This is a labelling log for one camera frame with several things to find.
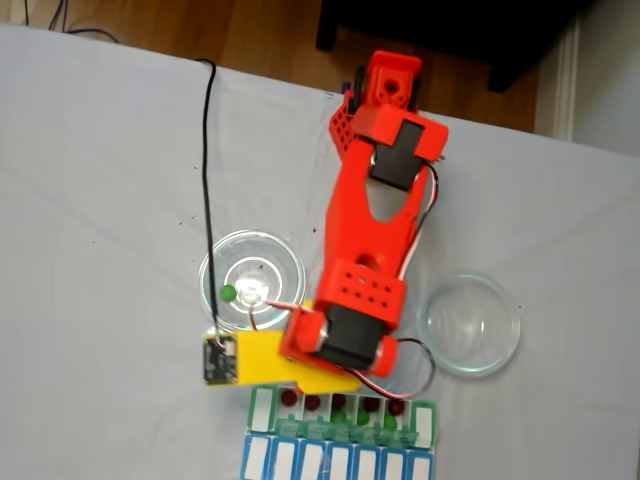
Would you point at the clear glass bowl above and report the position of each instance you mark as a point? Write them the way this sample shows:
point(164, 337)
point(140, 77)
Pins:
point(280, 260)
point(480, 320)

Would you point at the dark wooden furniture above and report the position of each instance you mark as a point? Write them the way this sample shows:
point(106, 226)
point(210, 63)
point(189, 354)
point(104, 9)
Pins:
point(450, 25)

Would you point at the green candy pill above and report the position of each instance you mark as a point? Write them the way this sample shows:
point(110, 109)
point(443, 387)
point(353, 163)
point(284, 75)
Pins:
point(390, 424)
point(339, 416)
point(363, 417)
point(227, 292)

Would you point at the red candy pill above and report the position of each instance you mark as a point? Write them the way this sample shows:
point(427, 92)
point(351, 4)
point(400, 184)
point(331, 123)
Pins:
point(289, 397)
point(313, 401)
point(396, 407)
point(370, 403)
point(339, 400)

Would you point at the white door trim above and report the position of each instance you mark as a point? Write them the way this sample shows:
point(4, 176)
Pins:
point(565, 90)

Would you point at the white table cloth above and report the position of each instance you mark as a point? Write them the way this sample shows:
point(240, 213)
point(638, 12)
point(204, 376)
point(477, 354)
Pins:
point(100, 200)

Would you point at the black camera circuit board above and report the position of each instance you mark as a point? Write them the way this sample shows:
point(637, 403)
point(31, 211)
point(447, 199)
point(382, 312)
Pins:
point(217, 362)

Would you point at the blue green pill organizer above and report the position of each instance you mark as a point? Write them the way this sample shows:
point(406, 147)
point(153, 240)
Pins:
point(260, 415)

